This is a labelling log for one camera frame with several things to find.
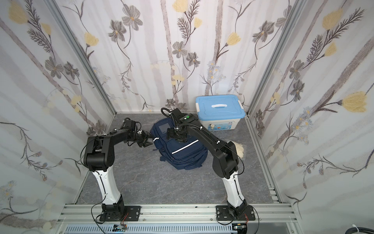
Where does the right small circuit board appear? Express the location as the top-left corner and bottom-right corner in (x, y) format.
(232, 223), (247, 234)

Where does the white box with blue lid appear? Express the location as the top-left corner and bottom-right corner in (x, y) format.
(195, 95), (245, 131)

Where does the white slotted cable duct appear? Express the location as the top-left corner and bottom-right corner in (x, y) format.
(63, 223), (237, 234)

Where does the navy blue backpack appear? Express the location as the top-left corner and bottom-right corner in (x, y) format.
(151, 118), (208, 170)

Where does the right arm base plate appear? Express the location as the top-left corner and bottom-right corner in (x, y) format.
(215, 205), (256, 221)

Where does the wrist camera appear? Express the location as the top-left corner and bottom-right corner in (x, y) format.
(120, 118), (137, 132)
(169, 108), (199, 126)

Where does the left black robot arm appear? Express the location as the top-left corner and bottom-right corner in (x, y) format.
(83, 129), (153, 221)

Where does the small green circuit board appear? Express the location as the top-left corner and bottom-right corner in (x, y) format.
(112, 224), (128, 232)

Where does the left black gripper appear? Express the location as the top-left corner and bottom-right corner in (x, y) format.
(130, 129), (156, 147)

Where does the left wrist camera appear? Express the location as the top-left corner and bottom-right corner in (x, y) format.
(120, 118), (137, 132)

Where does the aluminium mounting rail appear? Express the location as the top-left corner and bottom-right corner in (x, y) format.
(56, 203), (297, 224)

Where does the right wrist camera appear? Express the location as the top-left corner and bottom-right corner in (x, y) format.
(169, 108), (199, 126)

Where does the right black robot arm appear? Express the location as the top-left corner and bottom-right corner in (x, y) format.
(167, 123), (247, 218)

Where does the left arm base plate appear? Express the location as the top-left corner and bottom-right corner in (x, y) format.
(99, 204), (141, 222)

